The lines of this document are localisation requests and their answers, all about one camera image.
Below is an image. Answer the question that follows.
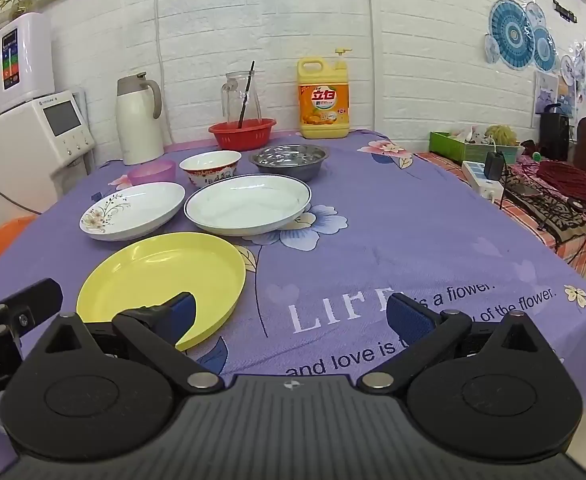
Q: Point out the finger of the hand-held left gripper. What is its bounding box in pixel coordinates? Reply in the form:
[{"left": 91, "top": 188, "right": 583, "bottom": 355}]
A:
[{"left": 0, "top": 278, "right": 64, "bottom": 335}]

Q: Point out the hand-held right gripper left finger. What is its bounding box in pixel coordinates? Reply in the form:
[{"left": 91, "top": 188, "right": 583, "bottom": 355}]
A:
[{"left": 38, "top": 291, "right": 225, "bottom": 395}]

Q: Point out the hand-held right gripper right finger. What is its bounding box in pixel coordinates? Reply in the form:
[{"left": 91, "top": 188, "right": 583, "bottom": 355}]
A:
[{"left": 357, "top": 292, "right": 550, "bottom": 394}]

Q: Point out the yellow plastic plate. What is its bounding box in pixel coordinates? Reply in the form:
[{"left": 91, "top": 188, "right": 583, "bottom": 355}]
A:
[{"left": 76, "top": 231, "right": 247, "bottom": 352}]

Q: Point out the white floral plate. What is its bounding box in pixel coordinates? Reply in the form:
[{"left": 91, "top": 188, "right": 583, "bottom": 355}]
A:
[{"left": 79, "top": 181, "right": 187, "bottom": 242}]

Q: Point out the white plate with blue rim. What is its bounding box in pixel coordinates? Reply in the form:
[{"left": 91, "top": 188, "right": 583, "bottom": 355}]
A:
[{"left": 183, "top": 174, "right": 313, "bottom": 237}]

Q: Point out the white bowl with red pattern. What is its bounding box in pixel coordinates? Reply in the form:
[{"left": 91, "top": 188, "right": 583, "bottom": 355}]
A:
[{"left": 179, "top": 150, "right": 243, "bottom": 189}]

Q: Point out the stainless steel bowl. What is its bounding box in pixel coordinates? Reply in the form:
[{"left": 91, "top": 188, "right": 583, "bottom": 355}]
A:
[{"left": 248, "top": 144, "right": 330, "bottom": 182}]

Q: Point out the orange plastic stool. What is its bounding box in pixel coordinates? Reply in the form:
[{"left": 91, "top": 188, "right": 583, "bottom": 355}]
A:
[{"left": 0, "top": 215, "right": 39, "bottom": 267}]

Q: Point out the purple floral tablecloth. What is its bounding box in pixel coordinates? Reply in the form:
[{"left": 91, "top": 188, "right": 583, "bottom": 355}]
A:
[{"left": 0, "top": 129, "right": 586, "bottom": 473}]

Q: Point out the pink plastic cup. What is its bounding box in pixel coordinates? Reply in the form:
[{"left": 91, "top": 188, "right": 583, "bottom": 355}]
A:
[{"left": 127, "top": 160, "right": 177, "bottom": 187}]

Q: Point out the white appliance with screen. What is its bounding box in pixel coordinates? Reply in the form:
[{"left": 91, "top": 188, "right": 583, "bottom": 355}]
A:
[{"left": 0, "top": 89, "right": 96, "bottom": 228}]

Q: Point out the white power strip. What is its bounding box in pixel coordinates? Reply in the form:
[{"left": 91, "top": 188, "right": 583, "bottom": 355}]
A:
[{"left": 461, "top": 160, "right": 505, "bottom": 204}]

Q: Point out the green box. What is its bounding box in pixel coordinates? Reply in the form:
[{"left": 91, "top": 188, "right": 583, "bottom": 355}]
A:
[{"left": 429, "top": 131, "right": 524, "bottom": 165}]

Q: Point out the black power adapter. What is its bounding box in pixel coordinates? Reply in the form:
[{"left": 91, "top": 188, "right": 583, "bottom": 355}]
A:
[{"left": 484, "top": 152, "right": 506, "bottom": 182}]

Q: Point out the black patterned cloth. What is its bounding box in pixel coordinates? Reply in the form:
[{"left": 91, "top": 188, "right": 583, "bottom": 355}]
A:
[{"left": 503, "top": 170, "right": 586, "bottom": 241}]

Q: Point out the red plastic basket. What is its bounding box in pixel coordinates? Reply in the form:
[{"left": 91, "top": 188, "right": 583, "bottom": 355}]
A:
[{"left": 208, "top": 118, "right": 278, "bottom": 152}]

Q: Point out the red plaid tablecloth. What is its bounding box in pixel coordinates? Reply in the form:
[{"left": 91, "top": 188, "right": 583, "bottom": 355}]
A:
[{"left": 415, "top": 152, "right": 586, "bottom": 306}]

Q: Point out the white thermos jug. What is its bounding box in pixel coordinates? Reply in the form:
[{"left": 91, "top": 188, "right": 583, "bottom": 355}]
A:
[{"left": 116, "top": 71, "right": 165, "bottom": 166}]

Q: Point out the yellow scrubber ball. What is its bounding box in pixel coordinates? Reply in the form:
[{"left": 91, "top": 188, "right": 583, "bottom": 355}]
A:
[{"left": 484, "top": 125, "right": 518, "bottom": 147}]

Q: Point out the dark red yarn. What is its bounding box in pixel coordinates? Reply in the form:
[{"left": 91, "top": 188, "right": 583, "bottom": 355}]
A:
[{"left": 536, "top": 159, "right": 586, "bottom": 221}]

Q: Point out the glass pitcher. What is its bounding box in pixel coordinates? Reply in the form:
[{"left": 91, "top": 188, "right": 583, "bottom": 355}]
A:
[{"left": 220, "top": 71, "right": 263, "bottom": 128}]

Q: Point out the black stirring stick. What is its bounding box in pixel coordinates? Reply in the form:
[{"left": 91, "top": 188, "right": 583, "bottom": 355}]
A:
[{"left": 238, "top": 61, "right": 256, "bottom": 129}]

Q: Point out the yellow detergent bottle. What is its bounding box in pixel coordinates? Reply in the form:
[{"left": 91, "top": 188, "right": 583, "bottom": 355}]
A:
[{"left": 297, "top": 48, "right": 352, "bottom": 140}]

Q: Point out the white water purifier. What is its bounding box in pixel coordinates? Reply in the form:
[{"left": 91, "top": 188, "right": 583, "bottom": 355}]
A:
[{"left": 0, "top": 12, "right": 56, "bottom": 121}]

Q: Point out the black cylindrical appliance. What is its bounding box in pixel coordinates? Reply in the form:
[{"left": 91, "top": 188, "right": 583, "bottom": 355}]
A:
[{"left": 539, "top": 103, "right": 572, "bottom": 162}]

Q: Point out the large blue fan decoration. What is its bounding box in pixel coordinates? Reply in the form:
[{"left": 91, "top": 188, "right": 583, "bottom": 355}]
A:
[{"left": 484, "top": 0, "right": 536, "bottom": 71}]

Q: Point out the small blue fan decoration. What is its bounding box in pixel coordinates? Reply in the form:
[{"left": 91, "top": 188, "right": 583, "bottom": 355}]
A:
[{"left": 530, "top": 27, "right": 558, "bottom": 73}]

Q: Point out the black appliance cable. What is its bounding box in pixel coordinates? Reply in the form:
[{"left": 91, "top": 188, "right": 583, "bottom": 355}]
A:
[{"left": 0, "top": 165, "right": 41, "bottom": 216}]

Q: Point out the wall poster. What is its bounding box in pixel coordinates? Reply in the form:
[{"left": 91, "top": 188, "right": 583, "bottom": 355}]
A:
[{"left": 533, "top": 71, "right": 560, "bottom": 116}]

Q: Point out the white wall cable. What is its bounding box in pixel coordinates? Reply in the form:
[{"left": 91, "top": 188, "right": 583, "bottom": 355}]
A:
[
  {"left": 153, "top": 0, "right": 167, "bottom": 91},
  {"left": 363, "top": 0, "right": 377, "bottom": 131}
]

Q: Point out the black wall sign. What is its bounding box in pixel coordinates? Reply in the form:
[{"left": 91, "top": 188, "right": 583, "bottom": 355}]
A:
[{"left": 553, "top": 0, "right": 578, "bottom": 25}]

